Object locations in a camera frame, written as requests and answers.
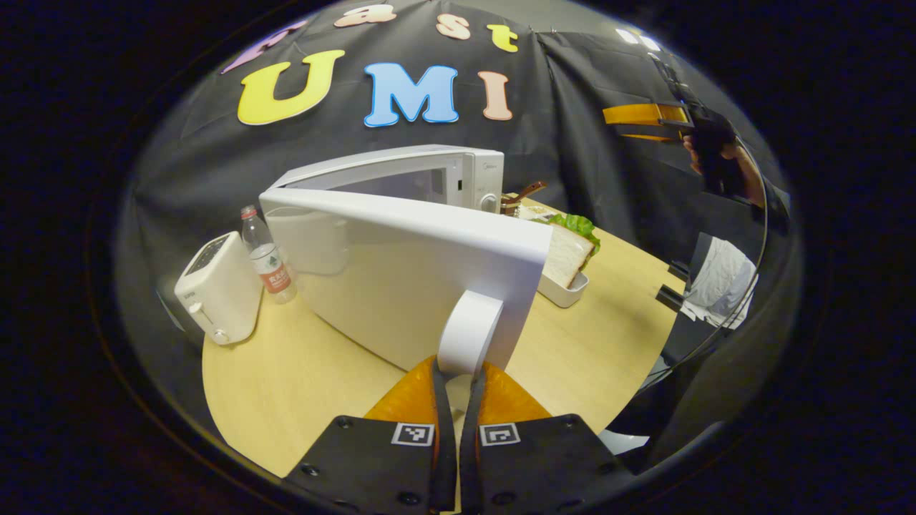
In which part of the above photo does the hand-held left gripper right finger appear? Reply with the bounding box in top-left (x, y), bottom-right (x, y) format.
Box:
top-left (459, 361), bottom-right (638, 515)

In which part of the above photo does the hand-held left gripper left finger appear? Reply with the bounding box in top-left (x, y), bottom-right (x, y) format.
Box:
top-left (283, 355), bottom-right (459, 515)

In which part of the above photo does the lettuce sandwich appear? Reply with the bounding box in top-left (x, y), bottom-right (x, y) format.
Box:
top-left (533, 213), bottom-right (602, 289)

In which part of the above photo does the white microwave oven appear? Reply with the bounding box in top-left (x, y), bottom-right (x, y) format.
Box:
top-left (259, 144), bottom-right (553, 378)

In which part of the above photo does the black backdrop cloth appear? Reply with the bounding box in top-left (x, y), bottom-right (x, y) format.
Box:
top-left (118, 0), bottom-right (788, 401)

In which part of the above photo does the small ceiling light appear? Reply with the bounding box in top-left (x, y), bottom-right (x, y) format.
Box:
top-left (617, 29), bottom-right (661, 52)

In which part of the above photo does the brown spoon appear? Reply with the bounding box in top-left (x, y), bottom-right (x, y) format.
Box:
top-left (505, 181), bottom-right (548, 208)

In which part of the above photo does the white crumpled cloth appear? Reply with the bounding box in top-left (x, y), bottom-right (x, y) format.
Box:
top-left (680, 237), bottom-right (758, 330)

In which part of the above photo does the black chair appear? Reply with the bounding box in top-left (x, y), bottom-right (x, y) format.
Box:
top-left (655, 232), bottom-right (716, 315)

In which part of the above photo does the white rectangular tray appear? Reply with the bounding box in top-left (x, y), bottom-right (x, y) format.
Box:
top-left (537, 270), bottom-right (590, 309)

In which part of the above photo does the clear plastic water bottle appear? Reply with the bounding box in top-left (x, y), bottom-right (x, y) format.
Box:
top-left (240, 205), bottom-right (298, 305)

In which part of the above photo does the white toaster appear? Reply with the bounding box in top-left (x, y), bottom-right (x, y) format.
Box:
top-left (174, 231), bottom-right (264, 346)

